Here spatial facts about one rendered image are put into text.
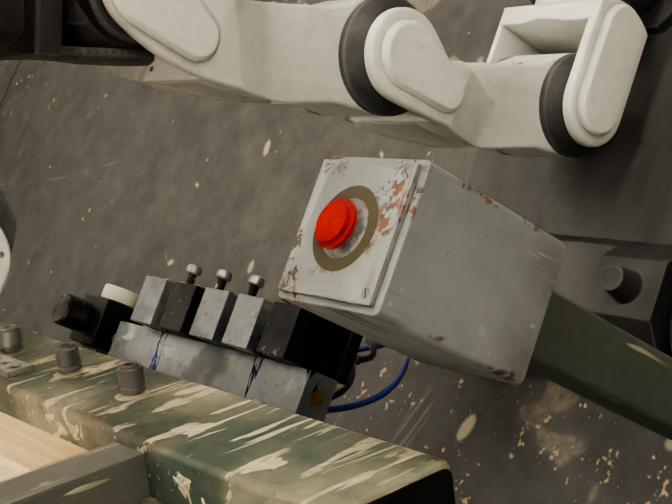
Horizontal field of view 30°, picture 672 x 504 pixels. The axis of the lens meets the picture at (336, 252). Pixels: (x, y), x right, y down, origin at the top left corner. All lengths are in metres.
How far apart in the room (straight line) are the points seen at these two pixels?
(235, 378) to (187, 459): 0.28
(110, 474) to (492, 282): 0.36
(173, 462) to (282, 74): 0.55
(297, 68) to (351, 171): 0.51
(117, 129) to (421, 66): 1.96
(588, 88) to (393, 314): 0.88
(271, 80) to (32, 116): 2.49
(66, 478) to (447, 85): 0.71
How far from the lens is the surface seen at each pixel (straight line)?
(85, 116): 3.57
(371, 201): 0.91
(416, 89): 1.49
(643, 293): 1.66
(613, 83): 1.75
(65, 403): 1.22
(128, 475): 1.08
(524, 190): 1.92
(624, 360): 1.13
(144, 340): 1.45
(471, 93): 1.58
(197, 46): 1.32
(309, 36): 1.45
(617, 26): 1.76
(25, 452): 1.20
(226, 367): 1.31
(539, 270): 0.98
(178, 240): 2.91
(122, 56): 1.32
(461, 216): 0.92
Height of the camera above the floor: 1.49
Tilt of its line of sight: 38 degrees down
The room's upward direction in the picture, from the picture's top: 63 degrees counter-clockwise
